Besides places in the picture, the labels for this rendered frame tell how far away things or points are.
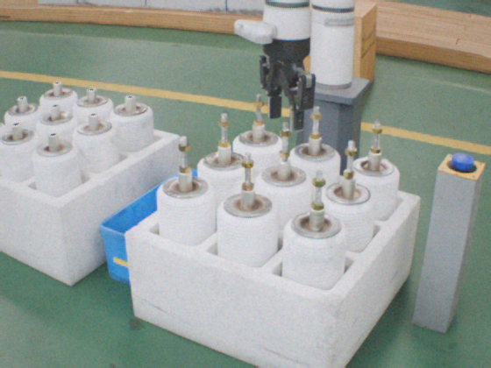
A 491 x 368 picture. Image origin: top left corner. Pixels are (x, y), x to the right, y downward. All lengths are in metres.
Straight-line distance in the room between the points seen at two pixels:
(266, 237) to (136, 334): 0.31
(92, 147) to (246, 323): 0.50
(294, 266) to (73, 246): 0.48
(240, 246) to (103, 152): 0.43
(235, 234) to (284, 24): 0.33
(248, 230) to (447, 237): 0.33
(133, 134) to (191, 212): 0.40
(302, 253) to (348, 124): 0.52
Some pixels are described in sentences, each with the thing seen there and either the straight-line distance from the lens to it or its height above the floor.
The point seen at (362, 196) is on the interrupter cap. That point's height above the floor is 0.25.
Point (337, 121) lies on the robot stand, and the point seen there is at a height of 0.24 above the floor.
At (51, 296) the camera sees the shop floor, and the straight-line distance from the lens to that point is 1.32.
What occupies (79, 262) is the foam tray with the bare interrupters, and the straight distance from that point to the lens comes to 1.34.
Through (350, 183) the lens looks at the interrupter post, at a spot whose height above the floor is 0.28.
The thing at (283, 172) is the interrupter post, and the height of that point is 0.26.
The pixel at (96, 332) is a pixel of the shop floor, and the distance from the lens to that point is 1.22.
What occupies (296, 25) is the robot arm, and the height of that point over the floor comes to 0.52.
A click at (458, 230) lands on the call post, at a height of 0.22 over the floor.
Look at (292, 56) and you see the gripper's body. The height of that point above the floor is 0.47.
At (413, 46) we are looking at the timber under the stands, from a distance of 2.85.
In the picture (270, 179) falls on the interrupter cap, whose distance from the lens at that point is 1.14.
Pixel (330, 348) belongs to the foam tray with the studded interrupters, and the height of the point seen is 0.10.
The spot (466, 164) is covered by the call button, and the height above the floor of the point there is 0.33.
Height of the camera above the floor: 0.76
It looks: 27 degrees down
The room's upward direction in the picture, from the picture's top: straight up
